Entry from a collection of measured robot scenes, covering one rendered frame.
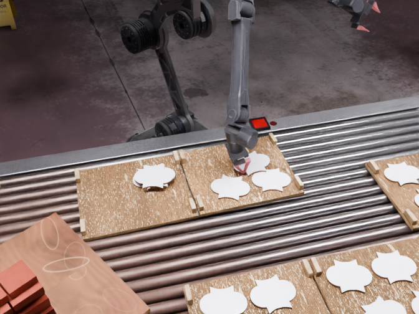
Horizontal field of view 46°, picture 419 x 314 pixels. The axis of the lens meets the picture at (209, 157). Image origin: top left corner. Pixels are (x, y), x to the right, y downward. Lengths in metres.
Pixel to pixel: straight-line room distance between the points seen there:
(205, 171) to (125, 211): 0.36
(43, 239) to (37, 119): 2.36
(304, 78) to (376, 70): 0.65
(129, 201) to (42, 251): 0.39
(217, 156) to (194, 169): 0.12
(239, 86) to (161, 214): 0.54
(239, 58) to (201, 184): 0.49
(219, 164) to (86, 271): 0.72
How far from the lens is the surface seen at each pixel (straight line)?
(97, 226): 1.80
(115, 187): 1.92
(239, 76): 1.81
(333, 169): 2.05
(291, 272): 1.66
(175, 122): 3.05
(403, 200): 1.97
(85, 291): 1.52
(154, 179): 1.88
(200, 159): 2.00
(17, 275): 1.26
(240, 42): 1.82
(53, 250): 1.63
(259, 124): 2.20
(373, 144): 2.21
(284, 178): 1.93
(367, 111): 2.40
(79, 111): 3.94
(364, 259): 1.74
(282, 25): 5.07
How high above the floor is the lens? 2.28
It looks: 42 degrees down
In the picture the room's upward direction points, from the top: straight up
